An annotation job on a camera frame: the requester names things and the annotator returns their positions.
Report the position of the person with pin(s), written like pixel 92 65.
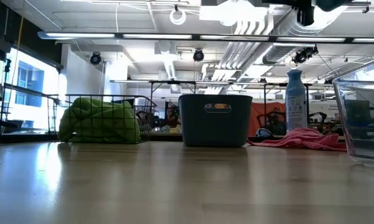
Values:
pixel 171 119

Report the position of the orange banner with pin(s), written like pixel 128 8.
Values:
pixel 258 118

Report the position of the blue microfiber towel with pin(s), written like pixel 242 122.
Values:
pixel 330 4

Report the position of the long ceiling light bar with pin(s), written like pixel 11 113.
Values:
pixel 158 36

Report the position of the white ceiling ducts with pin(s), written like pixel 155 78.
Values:
pixel 245 53

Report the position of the light blue spray bottle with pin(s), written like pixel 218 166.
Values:
pixel 295 102

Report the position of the black ceiling spotlight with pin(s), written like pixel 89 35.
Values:
pixel 305 54
pixel 198 55
pixel 95 58

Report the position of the green microfiber towel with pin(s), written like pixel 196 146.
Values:
pixel 67 124
pixel 112 121

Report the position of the pink microfiber towel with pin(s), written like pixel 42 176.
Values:
pixel 302 140

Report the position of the black background rig frame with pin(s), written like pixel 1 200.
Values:
pixel 174 82

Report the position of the black aluminium table frame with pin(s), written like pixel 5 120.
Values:
pixel 165 137

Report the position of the blue-grey plastic bin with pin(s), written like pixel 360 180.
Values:
pixel 214 130

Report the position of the clear plastic bin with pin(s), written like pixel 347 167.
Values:
pixel 364 124

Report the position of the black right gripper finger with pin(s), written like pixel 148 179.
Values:
pixel 306 15

